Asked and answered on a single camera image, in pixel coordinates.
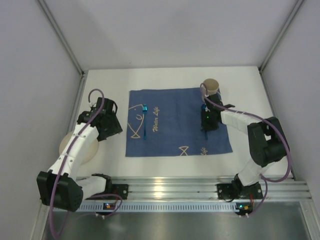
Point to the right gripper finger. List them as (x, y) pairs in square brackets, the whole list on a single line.
[(214, 123), (204, 120)]

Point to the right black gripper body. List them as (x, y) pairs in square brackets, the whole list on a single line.
[(208, 124)]

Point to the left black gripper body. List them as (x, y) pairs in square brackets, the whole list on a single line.
[(110, 126)]

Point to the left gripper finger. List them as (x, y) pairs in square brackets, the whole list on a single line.
[(116, 126), (104, 132)]

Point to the blue metallic spoon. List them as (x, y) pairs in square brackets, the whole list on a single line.
[(203, 108)]

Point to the cream round plate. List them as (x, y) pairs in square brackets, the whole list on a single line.
[(90, 153)]

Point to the beige cup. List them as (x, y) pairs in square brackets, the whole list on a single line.
[(210, 87)]

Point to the blue fish placemat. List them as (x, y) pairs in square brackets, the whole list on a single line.
[(173, 125)]

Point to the blue metallic fork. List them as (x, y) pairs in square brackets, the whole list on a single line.
[(145, 111)]

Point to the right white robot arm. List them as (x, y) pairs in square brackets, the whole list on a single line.
[(266, 141)]

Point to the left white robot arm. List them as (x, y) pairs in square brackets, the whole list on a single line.
[(58, 187)]

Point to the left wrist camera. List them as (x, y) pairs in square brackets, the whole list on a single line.
[(92, 105)]

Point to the left aluminium corner post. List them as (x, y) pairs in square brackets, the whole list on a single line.
[(59, 33)]

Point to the aluminium corner post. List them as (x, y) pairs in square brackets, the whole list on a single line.
[(298, 4), (59, 33)]

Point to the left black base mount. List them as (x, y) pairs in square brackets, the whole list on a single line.
[(112, 193)]

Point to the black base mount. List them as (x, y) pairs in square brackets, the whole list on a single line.
[(229, 191), (112, 193)]

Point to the aluminium rail frame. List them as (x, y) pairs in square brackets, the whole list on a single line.
[(190, 189)]

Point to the right aluminium corner post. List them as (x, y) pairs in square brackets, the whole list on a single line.
[(298, 4)]

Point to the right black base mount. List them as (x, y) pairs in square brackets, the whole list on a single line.
[(229, 191)]

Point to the slotted grey cable duct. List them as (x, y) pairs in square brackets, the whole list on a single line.
[(167, 207)]

